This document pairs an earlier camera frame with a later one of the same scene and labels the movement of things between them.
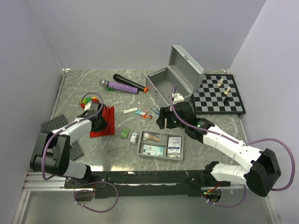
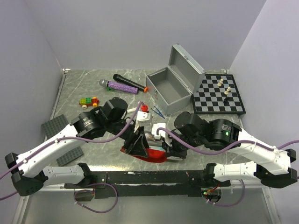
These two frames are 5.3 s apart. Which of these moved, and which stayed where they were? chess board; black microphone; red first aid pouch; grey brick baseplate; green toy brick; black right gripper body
Moved: black right gripper body; red first aid pouch
Stayed: green toy brick; black microphone; chess board; grey brick baseplate
